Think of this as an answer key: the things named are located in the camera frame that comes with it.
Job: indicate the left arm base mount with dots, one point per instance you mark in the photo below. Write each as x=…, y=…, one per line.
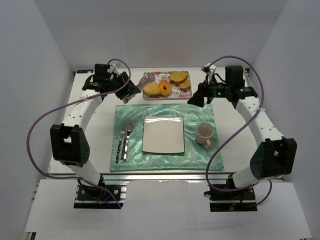
x=90, y=197

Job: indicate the orange donut bread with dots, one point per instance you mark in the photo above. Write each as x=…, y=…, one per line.
x=165, y=89

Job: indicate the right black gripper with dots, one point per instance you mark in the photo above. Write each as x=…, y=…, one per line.
x=204, y=91

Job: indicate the silver spoon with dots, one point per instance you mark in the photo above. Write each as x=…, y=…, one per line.
x=124, y=152

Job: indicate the brown bread slice back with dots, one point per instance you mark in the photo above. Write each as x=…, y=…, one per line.
x=178, y=77

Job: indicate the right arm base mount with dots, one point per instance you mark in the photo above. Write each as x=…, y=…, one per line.
x=238, y=201

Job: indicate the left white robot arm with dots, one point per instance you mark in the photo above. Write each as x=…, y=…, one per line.
x=68, y=140

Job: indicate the blue label sticker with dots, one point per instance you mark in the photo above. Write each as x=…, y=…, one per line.
x=84, y=71

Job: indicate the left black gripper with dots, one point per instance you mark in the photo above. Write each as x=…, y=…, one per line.
x=123, y=86

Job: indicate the floral rectangular tray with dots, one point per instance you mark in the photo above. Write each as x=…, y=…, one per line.
x=172, y=85

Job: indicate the pink mug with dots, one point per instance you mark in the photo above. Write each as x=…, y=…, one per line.
x=203, y=134

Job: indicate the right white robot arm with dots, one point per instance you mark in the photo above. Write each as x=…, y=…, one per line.
x=275, y=154

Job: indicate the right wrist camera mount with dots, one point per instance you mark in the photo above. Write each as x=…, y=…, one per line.
x=209, y=69

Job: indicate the white square plate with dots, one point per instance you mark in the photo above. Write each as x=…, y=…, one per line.
x=163, y=135

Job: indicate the brown bread slice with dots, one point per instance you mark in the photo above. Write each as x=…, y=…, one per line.
x=185, y=85
x=178, y=77

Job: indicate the yellow toast bread slice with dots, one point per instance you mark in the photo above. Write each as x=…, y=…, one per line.
x=152, y=90

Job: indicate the brown bread slice front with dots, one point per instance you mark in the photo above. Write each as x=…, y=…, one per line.
x=185, y=85

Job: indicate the aluminium table frame rail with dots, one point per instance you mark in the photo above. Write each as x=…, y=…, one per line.
x=163, y=176

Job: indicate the green satin placemat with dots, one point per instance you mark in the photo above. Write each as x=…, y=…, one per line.
x=195, y=157

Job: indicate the silver fork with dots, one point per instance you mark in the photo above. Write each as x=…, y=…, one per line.
x=122, y=133

